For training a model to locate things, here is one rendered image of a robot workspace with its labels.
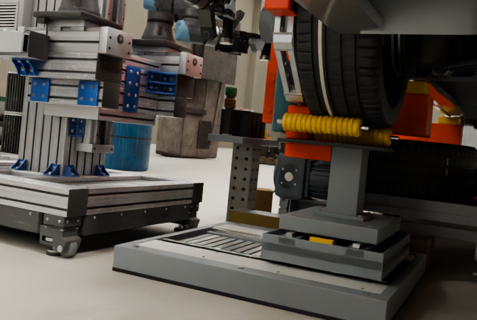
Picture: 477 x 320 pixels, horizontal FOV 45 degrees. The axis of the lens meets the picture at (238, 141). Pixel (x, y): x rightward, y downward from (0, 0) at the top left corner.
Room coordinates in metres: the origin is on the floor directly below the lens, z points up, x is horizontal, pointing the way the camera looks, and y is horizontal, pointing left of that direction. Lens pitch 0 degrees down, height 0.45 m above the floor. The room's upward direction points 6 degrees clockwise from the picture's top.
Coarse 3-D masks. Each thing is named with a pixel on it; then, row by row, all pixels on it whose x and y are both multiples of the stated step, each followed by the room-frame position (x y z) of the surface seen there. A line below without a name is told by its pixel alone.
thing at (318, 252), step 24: (264, 240) 1.71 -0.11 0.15; (288, 240) 1.68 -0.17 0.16; (312, 240) 1.65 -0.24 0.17; (336, 240) 1.85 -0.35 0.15; (384, 240) 1.85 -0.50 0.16; (408, 240) 1.99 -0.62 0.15; (312, 264) 1.65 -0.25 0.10; (336, 264) 1.62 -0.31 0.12; (360, 264) 1.59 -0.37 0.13; (384, 264) 1.59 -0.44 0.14
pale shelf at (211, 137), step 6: (210, 138) 2.50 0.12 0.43; (216, 138) 2.48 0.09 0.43; (222, 138) 2.47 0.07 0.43; (228, 138) 2.46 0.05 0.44; (234, 138) 2.45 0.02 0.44; (240, 138) 2.44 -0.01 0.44; (246, 138) 2.47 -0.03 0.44; (252, 138) 2.52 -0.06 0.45; (258, 138) 2.59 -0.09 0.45; (252, 144) 2.53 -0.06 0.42; (258, 144) 2.59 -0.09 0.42; (264, 144) 2.65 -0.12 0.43; (270, 144) 2.73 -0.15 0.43; (276, 144) 2.79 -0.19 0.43
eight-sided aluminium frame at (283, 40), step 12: (276, 24) 1.70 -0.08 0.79; (288, 24) 1.69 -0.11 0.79; (276, 36) 1.70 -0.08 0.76; (288, 36) 1.68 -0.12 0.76; (276, 48) 1.72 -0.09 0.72; (288, 48) 1.70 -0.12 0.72; (288, 72) 1.80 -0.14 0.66; (288, 84) 1.81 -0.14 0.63; (300, 84) 1.79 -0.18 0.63; (288, 96) 1.83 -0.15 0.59; (300, 96) 1.81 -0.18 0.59
